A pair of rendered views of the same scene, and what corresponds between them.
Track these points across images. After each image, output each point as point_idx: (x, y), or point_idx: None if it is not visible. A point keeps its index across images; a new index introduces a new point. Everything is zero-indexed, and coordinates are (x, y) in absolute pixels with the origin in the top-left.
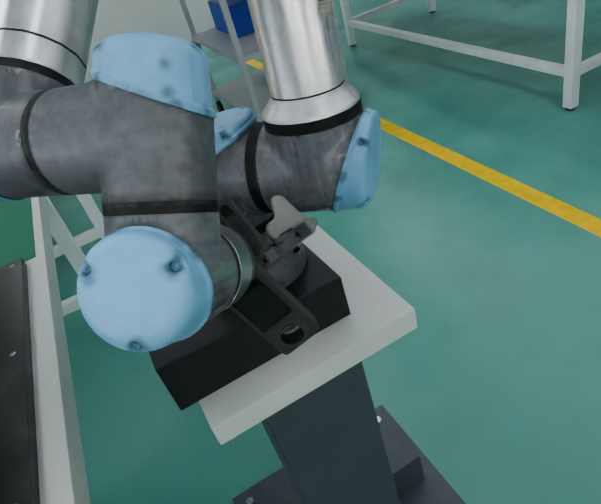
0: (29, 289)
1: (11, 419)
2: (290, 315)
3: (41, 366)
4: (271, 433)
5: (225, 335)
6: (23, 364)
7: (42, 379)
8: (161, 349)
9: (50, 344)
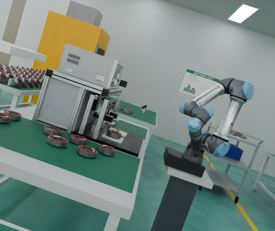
0: (142, 141)
1: (137, 147)
2: (198, 151)
3: (142, 148)
4: (168, 191)
5: (181, 158)
6: (140, 145)
7: (141, 149)
8: (170, 153)
9: (144, 148)
